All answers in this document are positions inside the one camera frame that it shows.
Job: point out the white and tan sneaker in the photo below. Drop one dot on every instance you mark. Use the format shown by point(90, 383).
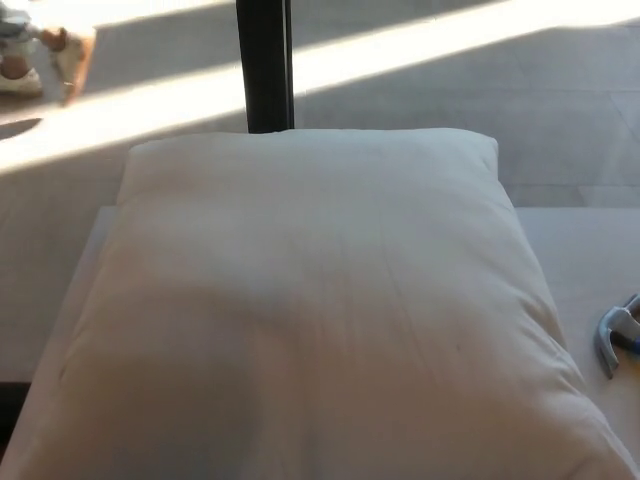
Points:
point(70, 55)

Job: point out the black vertical post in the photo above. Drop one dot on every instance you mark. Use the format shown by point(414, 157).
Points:
point(262, 65)

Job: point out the person leg in jeans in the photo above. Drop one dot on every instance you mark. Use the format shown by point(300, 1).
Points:
point(15, 35)

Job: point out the white pillow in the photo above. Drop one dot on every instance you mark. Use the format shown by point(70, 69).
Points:
point(310, 310)

